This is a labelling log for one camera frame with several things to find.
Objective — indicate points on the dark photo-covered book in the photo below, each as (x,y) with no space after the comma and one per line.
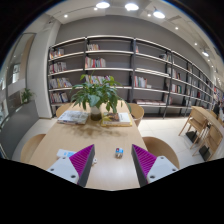
(116,118)

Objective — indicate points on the white power strip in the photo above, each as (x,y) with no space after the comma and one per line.
(63,153)

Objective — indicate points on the green potted plant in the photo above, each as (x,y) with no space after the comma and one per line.
(96,95)

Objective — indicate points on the grey bookshelf unit with books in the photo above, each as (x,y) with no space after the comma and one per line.
(153,70)

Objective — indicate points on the small green floor plant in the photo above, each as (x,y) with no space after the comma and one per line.
(26,95)

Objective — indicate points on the white-covered book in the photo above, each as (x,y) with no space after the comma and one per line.
(73,117)

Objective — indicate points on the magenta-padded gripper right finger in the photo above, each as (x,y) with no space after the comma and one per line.
(161,166)

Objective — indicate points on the light wooden chair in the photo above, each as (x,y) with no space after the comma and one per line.
(163,148)
(137,113)
(31,148)
(62,109)

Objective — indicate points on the group of ceiling lights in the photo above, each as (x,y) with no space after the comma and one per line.
(131,6)

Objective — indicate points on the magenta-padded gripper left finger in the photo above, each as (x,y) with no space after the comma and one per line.
(61,168)

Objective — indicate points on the small white charger block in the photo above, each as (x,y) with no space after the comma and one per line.
(119,153)

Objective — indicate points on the person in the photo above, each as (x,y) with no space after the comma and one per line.
(220,110)

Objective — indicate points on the yellow book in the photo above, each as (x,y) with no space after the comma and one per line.
(116,125)

